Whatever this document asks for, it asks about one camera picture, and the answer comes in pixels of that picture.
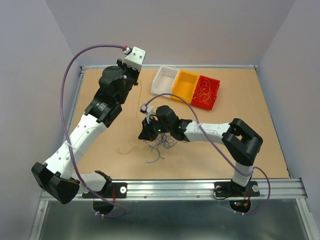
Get yellow plastic bin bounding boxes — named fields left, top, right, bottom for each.
left=171, top=70, right=200, bottom=104

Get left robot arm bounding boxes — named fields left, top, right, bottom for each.
left=31, top=59, right=143, bottom=204

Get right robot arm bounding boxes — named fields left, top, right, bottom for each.
left=138, top=104, right=263, bottom=195

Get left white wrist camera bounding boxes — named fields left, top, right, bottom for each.
left=122, top=46, right=146, bottom=72

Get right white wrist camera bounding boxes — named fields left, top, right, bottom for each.
left=139, top=103, right=154, bottom=124

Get aluminium front rail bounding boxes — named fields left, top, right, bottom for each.
left=39, top=177, right=308, bottom=201

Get yellow thin wires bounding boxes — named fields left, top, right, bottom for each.
left=117, top=77, right=216, bottom=155

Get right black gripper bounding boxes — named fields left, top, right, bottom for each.
left=137, top=115, right=172, bottom=142

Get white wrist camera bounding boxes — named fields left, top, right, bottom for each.
left=139, top=103, right=154, bottom=124
left=122, top=46, right=146, bottom=72

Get white plastic bin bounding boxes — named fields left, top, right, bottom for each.
left=150, top=65, right=180, bottom=95

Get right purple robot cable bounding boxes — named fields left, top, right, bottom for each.
left=144, top=93, right=271, bottom=216

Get thin wire bundle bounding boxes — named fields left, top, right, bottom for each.
left=143, top=133, right=178, bottom=164

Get red plastic bin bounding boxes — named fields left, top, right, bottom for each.
left=190, top=75, right=220, bottom=111

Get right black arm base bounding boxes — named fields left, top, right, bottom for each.
left=212, top=180, right=260, bottom=199

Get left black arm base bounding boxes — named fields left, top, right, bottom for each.
left=96, top=181, right=128, bottom=199

